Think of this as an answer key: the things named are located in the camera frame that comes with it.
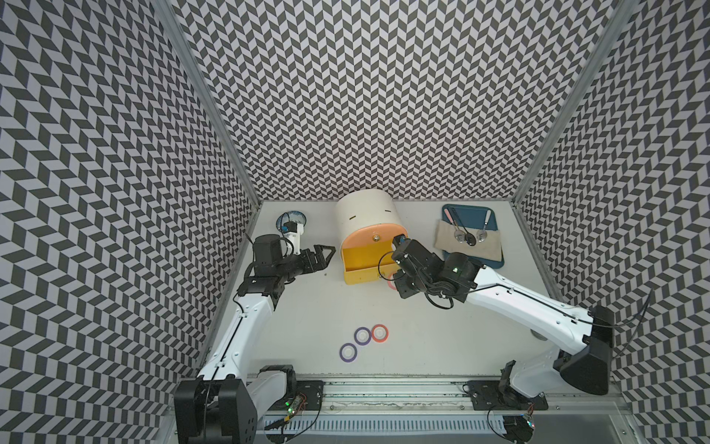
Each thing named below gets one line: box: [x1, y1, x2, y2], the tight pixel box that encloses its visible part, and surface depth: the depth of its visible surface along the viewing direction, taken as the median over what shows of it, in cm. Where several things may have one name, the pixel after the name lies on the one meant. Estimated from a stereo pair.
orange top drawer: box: [340, 223, 409, 253], surface depth 84 cm
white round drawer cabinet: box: [334, 188, 409, 285], surface depth 86 cm
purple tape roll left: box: [338, 342, 358, 364], surface depth 82 cm
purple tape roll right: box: [353, 326, 372, 346], surface depth 84 cm
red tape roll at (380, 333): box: [371, 323, 390, 344], surface depth 85 cm
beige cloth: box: [434, 219, 503, 262], surface depth 107 cm
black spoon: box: [451, 207, 477, 247], surface depth 107 cm
